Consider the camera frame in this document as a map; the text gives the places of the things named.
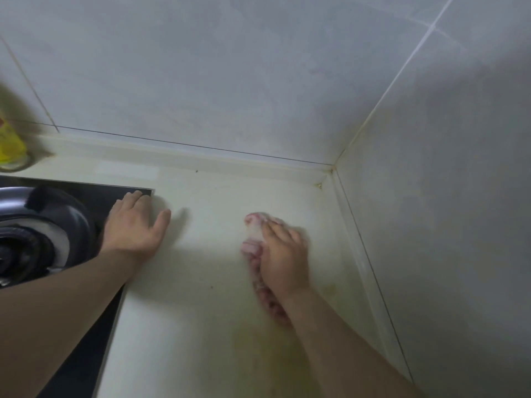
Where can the black glass gas stove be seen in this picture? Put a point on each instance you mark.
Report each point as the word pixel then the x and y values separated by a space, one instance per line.
pixel 83 368

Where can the person's right forearm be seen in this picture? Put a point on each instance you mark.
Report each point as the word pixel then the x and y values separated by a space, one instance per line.
pixel 348 360

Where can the pink dish cloth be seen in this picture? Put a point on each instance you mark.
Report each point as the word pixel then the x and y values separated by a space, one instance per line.
pixel 251 246

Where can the yellow label vinegar bottle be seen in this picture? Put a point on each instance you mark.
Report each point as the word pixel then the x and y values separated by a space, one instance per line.
pixel 10 147

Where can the black round stove burner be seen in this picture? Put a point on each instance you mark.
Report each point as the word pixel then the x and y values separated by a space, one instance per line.
pixel 41 227

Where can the person's right hand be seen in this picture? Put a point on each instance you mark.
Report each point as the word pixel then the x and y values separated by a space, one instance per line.
pixel 286 265

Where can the person's left hand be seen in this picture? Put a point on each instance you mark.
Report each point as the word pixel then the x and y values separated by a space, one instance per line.
pixel 132 232

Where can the person's left forearm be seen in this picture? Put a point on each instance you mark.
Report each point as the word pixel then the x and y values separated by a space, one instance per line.
pixel 50 319

